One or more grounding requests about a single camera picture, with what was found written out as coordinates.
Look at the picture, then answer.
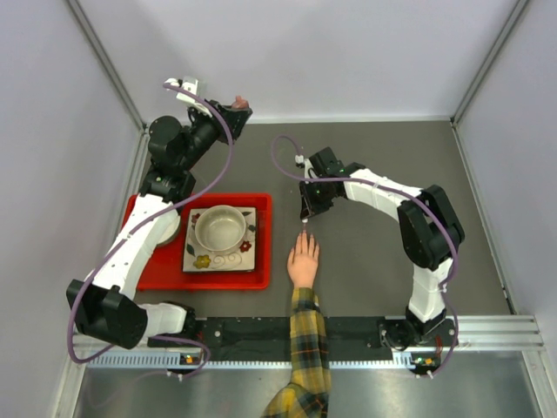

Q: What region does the floral square plate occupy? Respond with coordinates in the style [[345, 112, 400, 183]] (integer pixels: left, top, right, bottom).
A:
[[183, 206, 258, 273]]

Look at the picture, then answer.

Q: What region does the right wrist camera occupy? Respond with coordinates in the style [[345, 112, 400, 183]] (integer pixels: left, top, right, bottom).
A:
[[295, 154, 315, 179]]

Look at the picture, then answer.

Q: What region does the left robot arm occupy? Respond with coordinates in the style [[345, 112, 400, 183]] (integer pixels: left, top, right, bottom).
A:
[[66, 98, 252, 349]]

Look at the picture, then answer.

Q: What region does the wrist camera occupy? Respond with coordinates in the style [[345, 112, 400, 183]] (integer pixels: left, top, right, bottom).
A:
[[164, 77, 202, 106], [295, 154, 315, 179]]

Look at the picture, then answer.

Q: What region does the pink nail polish bottle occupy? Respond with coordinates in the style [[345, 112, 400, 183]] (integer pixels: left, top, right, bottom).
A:
[[231, 96, 250, 110]]

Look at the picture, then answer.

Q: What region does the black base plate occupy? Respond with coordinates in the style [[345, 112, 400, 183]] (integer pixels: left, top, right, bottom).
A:
[[146, 315, 459, 361]]

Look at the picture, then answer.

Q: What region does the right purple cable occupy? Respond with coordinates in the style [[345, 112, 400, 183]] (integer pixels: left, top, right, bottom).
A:
[[271, 134, 460, 379]]

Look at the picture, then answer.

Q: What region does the white bowl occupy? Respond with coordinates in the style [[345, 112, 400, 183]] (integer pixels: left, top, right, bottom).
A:
[[156, 215, 181, 247]]

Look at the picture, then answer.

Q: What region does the cream cup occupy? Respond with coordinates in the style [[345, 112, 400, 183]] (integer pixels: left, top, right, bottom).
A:
[[195, 205, 247, 255]]

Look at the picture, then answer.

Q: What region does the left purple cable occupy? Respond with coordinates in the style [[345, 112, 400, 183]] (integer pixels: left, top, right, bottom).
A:
[[68, 82, 237, 380]]

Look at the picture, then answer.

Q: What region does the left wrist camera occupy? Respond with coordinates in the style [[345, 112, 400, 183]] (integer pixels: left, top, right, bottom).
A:
[[164, 77, 202, 106]]

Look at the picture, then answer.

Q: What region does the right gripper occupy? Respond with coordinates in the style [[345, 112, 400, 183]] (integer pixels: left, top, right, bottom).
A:
[[299, 177, 333, 220]]

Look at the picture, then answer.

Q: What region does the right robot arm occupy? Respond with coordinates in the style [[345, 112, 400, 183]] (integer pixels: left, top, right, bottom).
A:
[[295, 147, 465, 346]]

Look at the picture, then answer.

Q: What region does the yellow plaid sleeve forearm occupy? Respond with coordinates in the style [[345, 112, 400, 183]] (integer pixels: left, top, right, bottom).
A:
[[262, 288, 332, 417]]

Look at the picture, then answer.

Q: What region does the red plastic tray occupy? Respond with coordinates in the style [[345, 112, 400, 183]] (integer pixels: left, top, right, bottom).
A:
[[137, 193, 272, 291]]

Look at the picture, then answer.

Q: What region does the purple cable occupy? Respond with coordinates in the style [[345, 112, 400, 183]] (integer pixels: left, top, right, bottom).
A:
[[68, 82, 237, 380], [271, 134, 460, 379]]

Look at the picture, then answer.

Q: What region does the aluminium frame rail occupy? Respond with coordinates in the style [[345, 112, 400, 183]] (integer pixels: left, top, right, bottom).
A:
[[74, 315, 544, 372]]

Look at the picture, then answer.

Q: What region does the mannequin hand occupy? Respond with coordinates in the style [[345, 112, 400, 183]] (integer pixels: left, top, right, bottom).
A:
[[286, 230, 320, 288]]

